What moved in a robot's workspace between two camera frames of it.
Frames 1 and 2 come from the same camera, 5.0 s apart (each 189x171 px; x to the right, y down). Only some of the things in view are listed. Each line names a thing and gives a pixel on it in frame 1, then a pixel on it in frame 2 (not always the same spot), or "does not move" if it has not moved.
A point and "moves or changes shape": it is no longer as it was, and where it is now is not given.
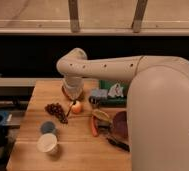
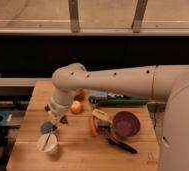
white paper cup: (47, 143) does not move
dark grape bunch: (57, 110) does not move
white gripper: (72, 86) → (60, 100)
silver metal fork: (72, 104) moves or changes shape
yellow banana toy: (101, 114) does not move
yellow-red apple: (77, 107) does not move
